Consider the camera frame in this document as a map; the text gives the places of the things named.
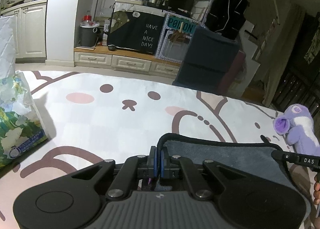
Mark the black printed cloth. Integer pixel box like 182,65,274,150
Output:
107,10,165,55

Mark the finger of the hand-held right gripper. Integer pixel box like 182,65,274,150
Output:
271,150,300,166

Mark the white kitchen cabinet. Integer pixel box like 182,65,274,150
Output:
0,3,48,60

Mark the floral tissue box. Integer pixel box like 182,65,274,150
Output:
0,71,49,168

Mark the white quilted tissue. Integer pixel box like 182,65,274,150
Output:
0,15,19,79

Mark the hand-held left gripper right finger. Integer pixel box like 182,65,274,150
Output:
161,146,247,200

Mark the purple plush toy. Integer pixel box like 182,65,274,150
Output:
272,104,320,156

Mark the person's right hand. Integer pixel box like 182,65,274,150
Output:
313,171,320,206

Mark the grey trash bin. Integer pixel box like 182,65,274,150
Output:
79,22,101,48

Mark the grey towel with black edge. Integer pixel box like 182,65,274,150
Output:
157,133,313,222

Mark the dark wooden cabinet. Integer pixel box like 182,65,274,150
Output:
271,10,320,122

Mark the black hanging jacket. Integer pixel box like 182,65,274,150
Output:
204,0,248,41

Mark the white cartoon printed blanket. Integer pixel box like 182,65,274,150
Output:
0,70,320,229

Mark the dark grey storage stool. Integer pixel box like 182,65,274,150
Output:
172,27,241,95

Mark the white pegboard frame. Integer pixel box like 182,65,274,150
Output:
154,14,198,61

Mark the wooden topped drawer bench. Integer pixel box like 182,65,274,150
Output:
73,45,181,78

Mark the teal sign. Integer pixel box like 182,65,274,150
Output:
166,17,196,35

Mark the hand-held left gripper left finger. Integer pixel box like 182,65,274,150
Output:
72,146,159,200

